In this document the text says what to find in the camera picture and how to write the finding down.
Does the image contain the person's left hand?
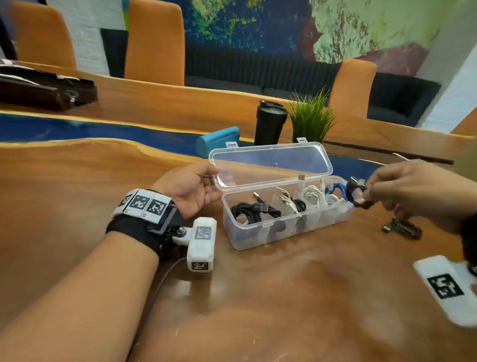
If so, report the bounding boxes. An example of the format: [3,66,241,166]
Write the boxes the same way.
[151,161,225,221]

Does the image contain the person's right hand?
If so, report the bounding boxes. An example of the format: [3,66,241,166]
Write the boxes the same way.
[362,159,477,236]

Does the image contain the black cables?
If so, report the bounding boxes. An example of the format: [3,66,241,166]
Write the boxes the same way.
[230,192,283,226]

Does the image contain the black USB cable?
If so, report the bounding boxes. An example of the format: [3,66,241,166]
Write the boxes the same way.
[344,176,376,210]

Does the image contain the clear plastic organizer box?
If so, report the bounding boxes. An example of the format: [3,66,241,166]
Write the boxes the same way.
[208,138,355,251]

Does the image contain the blue cable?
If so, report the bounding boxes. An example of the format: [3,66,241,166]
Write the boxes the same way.
[324,181,348,204]

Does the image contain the person's left forearm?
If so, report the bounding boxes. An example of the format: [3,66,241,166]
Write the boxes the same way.
[0,231,160,362]

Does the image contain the black right wristband with marker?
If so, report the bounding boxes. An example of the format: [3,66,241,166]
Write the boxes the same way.
[460,212,477,276]

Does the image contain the black left wristband with markers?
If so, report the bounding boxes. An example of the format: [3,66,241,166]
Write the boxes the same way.
[106,188,184,261]

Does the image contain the black cylinder pot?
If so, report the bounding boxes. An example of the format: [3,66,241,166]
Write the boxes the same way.
[254,99,289,147]

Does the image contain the black sofa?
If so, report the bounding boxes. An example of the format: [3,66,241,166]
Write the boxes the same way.
[100,28,442,127]

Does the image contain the green potted plant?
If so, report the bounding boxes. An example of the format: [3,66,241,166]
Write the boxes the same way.
[288,89,336,144]

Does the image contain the tall orange chair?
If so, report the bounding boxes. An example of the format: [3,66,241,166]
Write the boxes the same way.
[124,0,186,87]

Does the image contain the dark brown leather case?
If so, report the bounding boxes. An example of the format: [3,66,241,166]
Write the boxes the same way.
[0,59,98,111]

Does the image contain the black left wrist camera cable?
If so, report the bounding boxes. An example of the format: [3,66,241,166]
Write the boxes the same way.
[126,256,188,362]

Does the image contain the colourful abstract wall painting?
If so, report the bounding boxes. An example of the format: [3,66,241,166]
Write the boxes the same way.
[123,0,463,77]

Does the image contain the black door frame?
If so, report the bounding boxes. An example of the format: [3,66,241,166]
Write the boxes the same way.
[0,14,18,61]

